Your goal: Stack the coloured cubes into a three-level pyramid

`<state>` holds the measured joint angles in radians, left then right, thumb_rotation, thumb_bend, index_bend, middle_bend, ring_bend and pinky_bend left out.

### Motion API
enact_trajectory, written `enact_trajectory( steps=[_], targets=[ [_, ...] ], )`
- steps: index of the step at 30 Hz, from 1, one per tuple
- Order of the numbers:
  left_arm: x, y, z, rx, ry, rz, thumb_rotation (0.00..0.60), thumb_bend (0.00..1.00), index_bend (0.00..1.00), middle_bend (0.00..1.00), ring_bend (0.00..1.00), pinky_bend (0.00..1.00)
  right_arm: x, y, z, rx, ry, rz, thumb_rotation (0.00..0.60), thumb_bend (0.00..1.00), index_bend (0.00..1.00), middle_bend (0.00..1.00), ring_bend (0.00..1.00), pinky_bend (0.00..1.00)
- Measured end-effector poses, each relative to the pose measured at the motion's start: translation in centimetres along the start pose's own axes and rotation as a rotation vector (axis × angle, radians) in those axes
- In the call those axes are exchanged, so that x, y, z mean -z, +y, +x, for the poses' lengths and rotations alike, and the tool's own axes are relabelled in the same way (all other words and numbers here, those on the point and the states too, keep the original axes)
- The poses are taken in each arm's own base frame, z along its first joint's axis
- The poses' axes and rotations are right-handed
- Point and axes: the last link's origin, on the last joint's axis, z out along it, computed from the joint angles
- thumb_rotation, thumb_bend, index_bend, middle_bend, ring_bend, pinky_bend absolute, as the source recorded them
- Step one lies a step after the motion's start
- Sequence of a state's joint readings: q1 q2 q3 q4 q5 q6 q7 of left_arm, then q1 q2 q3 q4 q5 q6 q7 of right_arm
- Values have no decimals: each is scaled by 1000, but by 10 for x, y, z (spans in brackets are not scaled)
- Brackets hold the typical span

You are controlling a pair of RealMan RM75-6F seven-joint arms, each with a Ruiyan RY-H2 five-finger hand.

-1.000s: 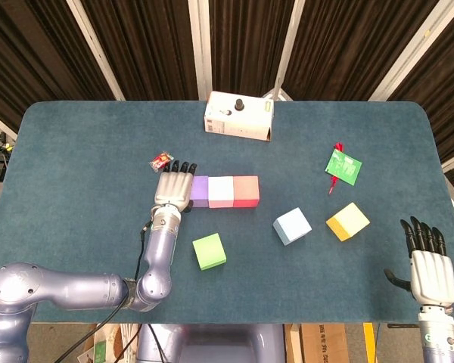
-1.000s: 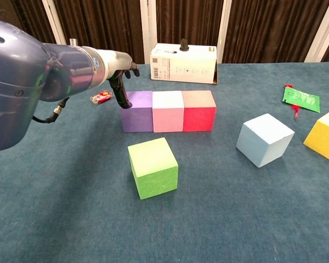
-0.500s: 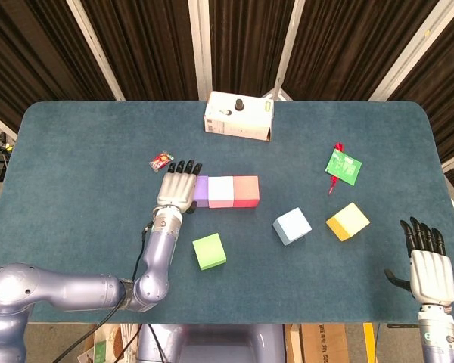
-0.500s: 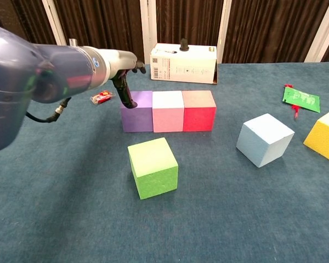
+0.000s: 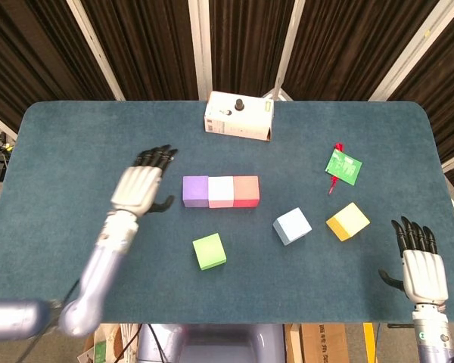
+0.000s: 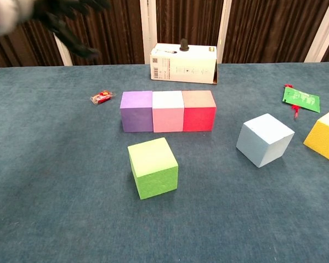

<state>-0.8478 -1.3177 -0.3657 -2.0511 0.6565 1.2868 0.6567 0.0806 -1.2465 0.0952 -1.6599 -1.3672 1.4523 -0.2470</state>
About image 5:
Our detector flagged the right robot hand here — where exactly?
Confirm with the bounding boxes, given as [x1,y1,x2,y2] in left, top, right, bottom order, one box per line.
[378,216,449,306]

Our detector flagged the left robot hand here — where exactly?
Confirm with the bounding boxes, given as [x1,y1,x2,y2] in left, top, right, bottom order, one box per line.
[109,144,179,219]

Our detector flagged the purple foam cube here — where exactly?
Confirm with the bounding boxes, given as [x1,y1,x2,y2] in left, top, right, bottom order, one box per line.
[182,175,210,209]

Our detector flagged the yellow foam cube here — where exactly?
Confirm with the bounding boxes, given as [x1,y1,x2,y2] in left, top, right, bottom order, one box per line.
[325,202,371,242]

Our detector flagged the red foam cube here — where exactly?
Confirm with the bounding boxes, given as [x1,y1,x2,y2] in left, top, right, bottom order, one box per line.
[232,175,261,209]

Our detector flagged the pink foam cube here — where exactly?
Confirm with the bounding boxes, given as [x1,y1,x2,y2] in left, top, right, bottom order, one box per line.
[207,175,235,209]

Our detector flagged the yellow strip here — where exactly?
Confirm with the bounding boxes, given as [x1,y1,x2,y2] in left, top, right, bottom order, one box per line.
[362,323,376,363]

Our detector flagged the green foam cube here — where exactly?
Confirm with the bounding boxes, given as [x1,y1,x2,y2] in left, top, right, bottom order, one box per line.
[191,232,228,271]

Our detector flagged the teal felt table cover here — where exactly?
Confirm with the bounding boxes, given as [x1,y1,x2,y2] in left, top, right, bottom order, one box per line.
[0,100,454,325]

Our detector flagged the brown cardboard box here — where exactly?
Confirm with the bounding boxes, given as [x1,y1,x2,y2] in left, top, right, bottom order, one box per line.
[299,323,351,363]

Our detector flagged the white cardboard box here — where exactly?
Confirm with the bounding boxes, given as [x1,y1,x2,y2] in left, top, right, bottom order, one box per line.
[204,91,275,142]

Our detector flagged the small red ribbon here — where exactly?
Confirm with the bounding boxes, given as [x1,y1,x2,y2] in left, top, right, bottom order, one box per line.
[328,142,344,195]

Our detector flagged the green sachet packet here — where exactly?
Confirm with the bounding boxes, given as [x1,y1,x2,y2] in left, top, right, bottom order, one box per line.
[325,148,363,186]

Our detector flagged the light blue foam cube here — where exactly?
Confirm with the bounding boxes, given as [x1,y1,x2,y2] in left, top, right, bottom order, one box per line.
[272,206,313,247]

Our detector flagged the wooden plank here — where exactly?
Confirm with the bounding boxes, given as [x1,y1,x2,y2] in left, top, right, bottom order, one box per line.
[285,323,303,363]

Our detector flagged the white paper bag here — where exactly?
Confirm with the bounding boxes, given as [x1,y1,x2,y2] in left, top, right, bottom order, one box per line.
[77,324,141,363]

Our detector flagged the white tripod stand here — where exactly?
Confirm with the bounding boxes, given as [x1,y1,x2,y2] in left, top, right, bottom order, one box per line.
[260,77,293,102]

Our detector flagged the grey robot torso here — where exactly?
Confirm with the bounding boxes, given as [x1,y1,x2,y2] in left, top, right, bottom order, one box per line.
[135,323,288,363]

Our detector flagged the black torso cable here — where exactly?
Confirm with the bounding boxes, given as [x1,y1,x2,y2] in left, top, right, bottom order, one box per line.
[147,323,166,363]

